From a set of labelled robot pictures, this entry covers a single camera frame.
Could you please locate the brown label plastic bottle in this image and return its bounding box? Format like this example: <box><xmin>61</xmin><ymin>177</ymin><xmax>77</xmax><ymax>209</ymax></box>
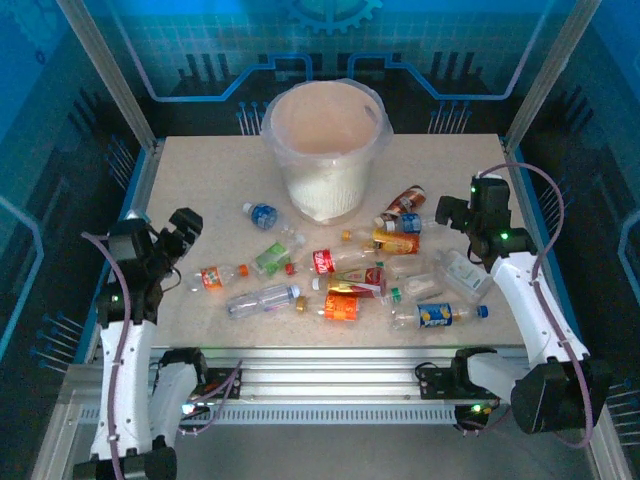
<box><xmin>375</xmin><ymin>184</ymin><xmax>429</xmax><ymax>224</ymax></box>

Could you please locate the orange cap clear bottle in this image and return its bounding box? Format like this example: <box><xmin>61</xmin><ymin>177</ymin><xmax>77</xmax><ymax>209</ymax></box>
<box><xmin>184</xmin><ymin>263</ymin><xmax>250</xmax><ymax>294</ymax></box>

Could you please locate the clear square plastic bottle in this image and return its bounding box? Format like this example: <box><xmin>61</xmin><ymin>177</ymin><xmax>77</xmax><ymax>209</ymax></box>
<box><xmin>433</xmin><ymin>248</ymin><xmax>495</xmax><ymax>305</ymax></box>

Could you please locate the orange yellow label juice bottle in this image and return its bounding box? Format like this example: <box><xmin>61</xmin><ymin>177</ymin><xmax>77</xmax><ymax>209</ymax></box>
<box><xmin>341</xmin><ymin>227</ymin><xmax>422</xmax><ymax>256</ymax></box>

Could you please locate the clear unlabelled plastic bottle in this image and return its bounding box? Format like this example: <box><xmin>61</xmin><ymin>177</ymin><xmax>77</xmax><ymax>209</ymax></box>
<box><xmin>384</xmin><ymin>253</ymin><xmax>434</xmax><ymax>280</ymax></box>

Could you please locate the green collar clear bottle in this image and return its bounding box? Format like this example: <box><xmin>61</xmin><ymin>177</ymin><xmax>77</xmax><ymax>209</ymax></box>
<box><xmin>380</xmin><ymin>277</ymin><xmax>446</xmax><ymax>307</ymax></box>

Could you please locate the small blue label water bottle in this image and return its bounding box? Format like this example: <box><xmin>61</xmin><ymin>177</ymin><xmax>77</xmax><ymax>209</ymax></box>
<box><xmin>242</xmin><ymin>201</ymin><xmax>279</xmax><ymax>231</ymax></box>

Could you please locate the green label plastic bottle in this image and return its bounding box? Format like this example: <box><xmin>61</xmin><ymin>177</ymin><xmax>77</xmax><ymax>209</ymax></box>
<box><xmin>249</xmin><ymin>232</ymin><xmax>307</xmax><ymax>277</ymax></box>

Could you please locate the blue label Pepsi bottle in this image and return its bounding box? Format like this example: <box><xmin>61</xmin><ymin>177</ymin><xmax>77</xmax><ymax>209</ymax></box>
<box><xmin>390</xmin><ymin>302</ymin><xmax>490</xmax><ymax>331</ymax></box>

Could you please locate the large clear water bottle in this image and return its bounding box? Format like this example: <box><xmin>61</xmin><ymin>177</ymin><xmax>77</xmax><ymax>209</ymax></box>
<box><xmin>224</xmin><ymin>283</ymin><xmax>302</xmax><ymax>320</ymax></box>

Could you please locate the red gold tea bottle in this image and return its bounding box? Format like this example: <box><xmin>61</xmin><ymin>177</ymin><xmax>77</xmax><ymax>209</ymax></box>
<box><xmin>312</xmin><ymin>266</ymin><xmax>389</xmax><ymax>300</ymax></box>

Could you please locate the red label cola bottle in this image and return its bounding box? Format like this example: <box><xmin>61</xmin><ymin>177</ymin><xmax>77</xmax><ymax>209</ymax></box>
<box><xmin>284</xmin><ymin>243</ymin><xmax>384</xmax><ymax>277</ymax></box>

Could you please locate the gold cap orange juice bottle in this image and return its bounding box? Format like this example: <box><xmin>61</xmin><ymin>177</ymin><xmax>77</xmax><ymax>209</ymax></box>
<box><xmin>294</xmin><ymin>292</ymin><xmax>362</xmax><ymax>324</ymax></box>

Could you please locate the clear plastic bin liner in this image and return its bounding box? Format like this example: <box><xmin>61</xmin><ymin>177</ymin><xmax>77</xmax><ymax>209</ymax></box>
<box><xmin>260</xmin><ymin>77</ymin><xmax>394</xmax><ymax>174</ymax></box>

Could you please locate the white plastic bin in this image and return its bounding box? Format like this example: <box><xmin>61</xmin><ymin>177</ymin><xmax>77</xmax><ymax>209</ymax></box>
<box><xmin>269</xmin><ymin>79</ymin><xmax>389</xmax><ymax>225</ymax></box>

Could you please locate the white cap blue label bottle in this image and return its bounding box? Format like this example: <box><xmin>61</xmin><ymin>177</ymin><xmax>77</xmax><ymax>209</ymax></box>
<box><xmin>380</xmin><ymin>212</ymin><xmax>446</xmax><ymax>236</ymax></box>

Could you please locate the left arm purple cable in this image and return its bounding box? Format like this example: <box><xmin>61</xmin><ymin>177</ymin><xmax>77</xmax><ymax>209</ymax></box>
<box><xmin>81</xmin><ymin>230</ymin><xmax>245</xmax><ymax>480</ymax></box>

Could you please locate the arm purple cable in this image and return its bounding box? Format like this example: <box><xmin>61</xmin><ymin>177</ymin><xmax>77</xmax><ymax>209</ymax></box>
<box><xmin>81</xmin><ymin>230</ymin><xmax>245</xmax><ymax>480</ymax></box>
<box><xmin>457</xmin><ymin>162</ymin><xmax>596</xmax><ymax>449</ymax></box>

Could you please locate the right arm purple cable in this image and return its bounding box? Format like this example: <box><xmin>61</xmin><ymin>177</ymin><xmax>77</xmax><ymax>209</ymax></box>
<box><xmin>457</xmin><ymin>162</ymin><xmax>596</xmax><ymax>449</ymax></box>

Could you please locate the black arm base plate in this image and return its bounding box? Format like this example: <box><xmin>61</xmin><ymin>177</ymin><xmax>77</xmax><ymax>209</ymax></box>
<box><xmin>199</xmin><ymin>367</ymin><xmax>244</xmax><ymax>401</ymax></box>
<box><xmin>415</xmin><ymin>362</ymin><xmax>501</xmax><ymax>401</ymax></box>

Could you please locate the aluminium frame post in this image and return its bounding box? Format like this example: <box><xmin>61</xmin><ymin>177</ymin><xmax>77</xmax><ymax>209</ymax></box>
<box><xmin>54</xmin><ymin>0</ymin><xmax>162</xmax><ymax>154</ymax></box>
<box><xmin>503</xmin><ymin>0</ymin><xmax>604</xmax><ymax>149</ymax></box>

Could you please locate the aluminium mounting rail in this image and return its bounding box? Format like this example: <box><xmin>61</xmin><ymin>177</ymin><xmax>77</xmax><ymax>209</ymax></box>
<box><xmin>64</xmin><ymin>346</ymin><xmax>601</xmax><ymax>407</ymax></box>

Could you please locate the slotted grey cable duct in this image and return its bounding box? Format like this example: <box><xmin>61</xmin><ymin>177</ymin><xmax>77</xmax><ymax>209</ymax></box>
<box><xmin>79</xmin><ymin>403</ymin><xmax>461</xmax><ymax>427</ymax></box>

